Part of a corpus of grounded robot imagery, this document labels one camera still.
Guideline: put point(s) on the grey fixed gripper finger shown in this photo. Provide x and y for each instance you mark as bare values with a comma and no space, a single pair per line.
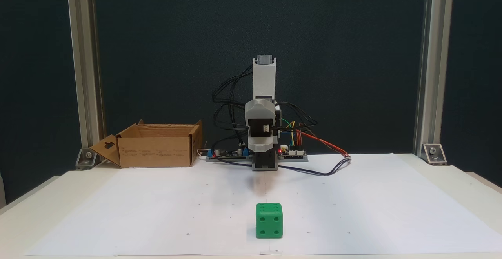
261,145

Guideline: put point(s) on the green die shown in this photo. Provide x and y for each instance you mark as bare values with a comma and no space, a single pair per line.
269,221

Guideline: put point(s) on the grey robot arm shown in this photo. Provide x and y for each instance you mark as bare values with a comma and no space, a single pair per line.
264,78

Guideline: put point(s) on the blue power circuit board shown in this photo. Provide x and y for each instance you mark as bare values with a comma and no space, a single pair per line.
227,154

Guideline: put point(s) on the brown cardboard box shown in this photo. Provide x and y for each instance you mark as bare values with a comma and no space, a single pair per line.
157,151

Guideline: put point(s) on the white paper sheet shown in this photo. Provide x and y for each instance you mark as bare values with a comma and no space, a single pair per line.
157,212

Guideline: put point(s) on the grey base plate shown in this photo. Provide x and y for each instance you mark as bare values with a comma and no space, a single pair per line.
235,160

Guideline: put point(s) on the metal corner bracket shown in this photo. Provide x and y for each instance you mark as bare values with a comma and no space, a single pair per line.
87,160
434,153

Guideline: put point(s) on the aluminium frame post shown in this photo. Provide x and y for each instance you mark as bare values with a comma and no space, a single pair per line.
84,55
433,55

